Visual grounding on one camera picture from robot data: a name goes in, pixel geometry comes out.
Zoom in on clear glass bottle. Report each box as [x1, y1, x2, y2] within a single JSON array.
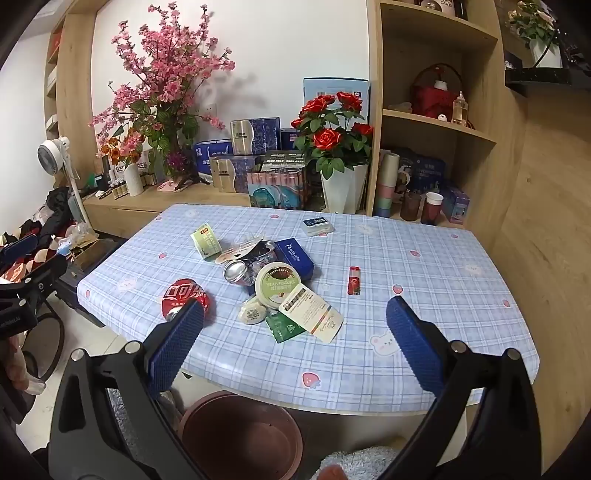
[[451, 91, 469, 125]]

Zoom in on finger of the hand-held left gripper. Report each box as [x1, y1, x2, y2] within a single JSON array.
[[0, 232, 41, 273], [9, 255, 68, 296]]

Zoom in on blue plaid tablecloth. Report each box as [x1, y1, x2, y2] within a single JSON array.
[[76, 203, 541, 414]]

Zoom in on brown trash bin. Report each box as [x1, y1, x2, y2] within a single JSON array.
[[178, 391, 304, 480]]

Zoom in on red rose plant white pot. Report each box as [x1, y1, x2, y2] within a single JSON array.
[[291, 91, 375, 215]]

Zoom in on pink blossom arrangement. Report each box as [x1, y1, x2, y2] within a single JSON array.
[[89, 2, 236, 185]]

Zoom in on small blue cartoon box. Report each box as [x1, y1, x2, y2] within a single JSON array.
[[441, 185, 472, 220]]

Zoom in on white vase orange flowers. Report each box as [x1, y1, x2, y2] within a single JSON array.
[[96, 131, 146, 198]]

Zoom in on stack of pastel cups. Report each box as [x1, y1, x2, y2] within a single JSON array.
[[373, 151, 400, 219]]

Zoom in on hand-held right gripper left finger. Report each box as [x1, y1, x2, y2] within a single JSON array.
[[48, 300, 206, 480]]

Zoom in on narrow wooden wall shelf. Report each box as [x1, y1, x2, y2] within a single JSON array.
[[44, 0, 98, 181]]

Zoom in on pile of clothes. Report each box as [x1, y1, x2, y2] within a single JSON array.
[[0, 187, 100, 284]]

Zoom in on brown glass cup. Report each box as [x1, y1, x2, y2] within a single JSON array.
[[400, 191, 423, 222]]

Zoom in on row of small brown bottles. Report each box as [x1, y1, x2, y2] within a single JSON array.
[[95, 168, 158, 200]]

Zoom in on person's left hand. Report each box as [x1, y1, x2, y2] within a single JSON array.
[[7, 344, 44, 395]]

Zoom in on red basket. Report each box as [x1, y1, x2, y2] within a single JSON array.
[[411, 63, 462, 118]]

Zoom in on black shelf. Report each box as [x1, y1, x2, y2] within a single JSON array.
[[504, 55, 591, 97]]

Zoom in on black printed pack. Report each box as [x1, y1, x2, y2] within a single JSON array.
[[263, 150, 305, 171]]

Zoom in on small white round cup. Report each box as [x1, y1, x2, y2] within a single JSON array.
[[237, 295, 269, 325]]

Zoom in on blue white box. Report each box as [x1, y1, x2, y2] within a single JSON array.
[[194, 140, 234, 183]]

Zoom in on white standing fan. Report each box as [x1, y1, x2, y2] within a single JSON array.
[[37, 136, 88, 227]]

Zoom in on gold blue gift box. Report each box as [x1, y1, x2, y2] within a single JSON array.
[[230, 117, 281, 155], [209, 154, 262, 193]]

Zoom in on clear plastic box blue label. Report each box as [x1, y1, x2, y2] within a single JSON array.
[[302, 216, 335, 237]]

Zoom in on pastel multipack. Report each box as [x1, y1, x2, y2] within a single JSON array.
[[247, 166, 309, 209]]

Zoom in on pale flower potted plant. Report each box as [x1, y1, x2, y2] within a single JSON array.
[[505, 0, 564, 68]]

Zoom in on light blue board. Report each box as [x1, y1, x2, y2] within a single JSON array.
[[303, 78, 371, 134]]

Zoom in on blue coffee box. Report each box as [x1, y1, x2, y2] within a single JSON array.
[[276, 237, 315, 281]]

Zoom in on large blue cartoon box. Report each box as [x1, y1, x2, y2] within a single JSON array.
[[397, 148, 448, 195]]

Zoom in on white fluffy towel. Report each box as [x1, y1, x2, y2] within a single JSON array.
[[310, 445, 409, 480]]

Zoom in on white barcode card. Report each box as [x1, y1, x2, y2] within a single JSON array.
[[279, 284, 345, 344]]

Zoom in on low wooden cabinet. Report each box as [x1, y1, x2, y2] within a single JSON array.
[[83, 182, 370, 241]]

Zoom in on green white packet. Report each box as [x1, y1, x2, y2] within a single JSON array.
[[190, 223, 221, 261]]

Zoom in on crushed red cola can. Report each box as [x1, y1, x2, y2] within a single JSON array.
[[161, 278, 215, 324]]

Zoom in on dark green packet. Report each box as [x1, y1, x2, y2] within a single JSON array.
[[264, 311, 306, 344]]

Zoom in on wooden shelf unit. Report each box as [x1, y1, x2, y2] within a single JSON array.
[[367, 0, 529, 236]]

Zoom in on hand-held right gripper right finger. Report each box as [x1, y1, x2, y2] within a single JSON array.
[[385, 295, 542, 480]]

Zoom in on red cup white rim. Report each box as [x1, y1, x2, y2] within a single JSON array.
[[421, 191, 444, 226]]

